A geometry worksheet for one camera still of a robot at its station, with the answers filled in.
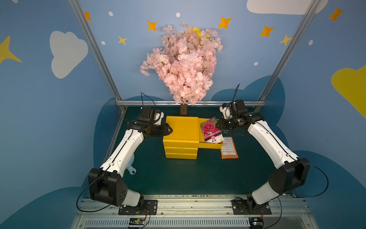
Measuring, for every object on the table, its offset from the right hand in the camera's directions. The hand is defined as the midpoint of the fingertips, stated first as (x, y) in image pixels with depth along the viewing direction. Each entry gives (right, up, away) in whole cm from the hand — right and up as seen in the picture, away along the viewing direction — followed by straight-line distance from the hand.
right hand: (219, 124), depth 82 cm
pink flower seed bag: (-5, -6, +1) cm, 7 cm away
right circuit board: (+17, -52, -9) cm, 55 cm away
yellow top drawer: (-10, -11, -2) cm, 16 cm away
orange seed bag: (+10, -19, +14) cm, 25 cm away
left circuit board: (-45, -50, -11) cm, 68 cm away
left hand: (-30, -3, -1) cm, 30 cm away
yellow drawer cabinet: (-21, -10, -6) cm, 24 cm away
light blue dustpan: (-52, -28, +2) cm, 59 cm away
